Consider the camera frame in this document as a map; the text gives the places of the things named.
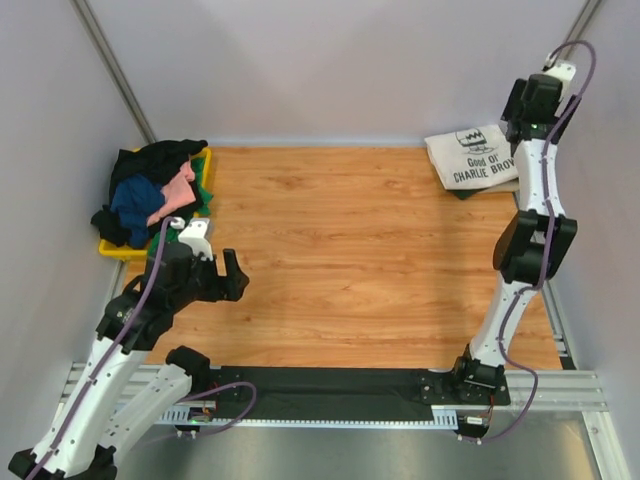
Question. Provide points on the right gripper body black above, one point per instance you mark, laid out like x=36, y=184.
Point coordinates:
x=511, y=105

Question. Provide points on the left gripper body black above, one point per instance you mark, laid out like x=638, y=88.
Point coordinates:
x=203, y=285

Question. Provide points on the green and white raglan t-shirt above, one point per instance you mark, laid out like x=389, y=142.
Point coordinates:
x=468, y=161

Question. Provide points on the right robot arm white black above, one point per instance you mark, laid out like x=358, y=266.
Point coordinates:
x=535, y=242

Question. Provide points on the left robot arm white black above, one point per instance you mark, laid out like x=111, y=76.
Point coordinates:
x=91, y=436

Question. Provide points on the bright green t-shirt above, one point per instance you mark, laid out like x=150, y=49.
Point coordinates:
x=199, y=208

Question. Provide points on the yellow plastic bin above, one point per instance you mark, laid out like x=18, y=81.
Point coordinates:
x=204, y=171

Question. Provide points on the folded beige t-shirt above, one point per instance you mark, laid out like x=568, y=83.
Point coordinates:
x=506, y=187

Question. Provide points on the pink t-shirt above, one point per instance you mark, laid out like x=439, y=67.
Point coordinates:
x=177, y=193

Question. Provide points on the blue t-shirt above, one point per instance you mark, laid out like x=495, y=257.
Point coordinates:
x=135, y=200

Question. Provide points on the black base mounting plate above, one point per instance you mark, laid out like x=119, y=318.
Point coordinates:
x=352, y=394

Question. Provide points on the black t-shirt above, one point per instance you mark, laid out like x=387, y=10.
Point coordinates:
x=159, y=162

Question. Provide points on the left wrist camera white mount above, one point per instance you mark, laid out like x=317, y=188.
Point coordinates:
x=195, y=233

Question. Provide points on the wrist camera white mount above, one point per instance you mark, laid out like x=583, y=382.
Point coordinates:
x=195, y=233
x=561, y=70

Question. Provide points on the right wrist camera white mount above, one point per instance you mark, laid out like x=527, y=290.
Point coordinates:
x=561, y=70

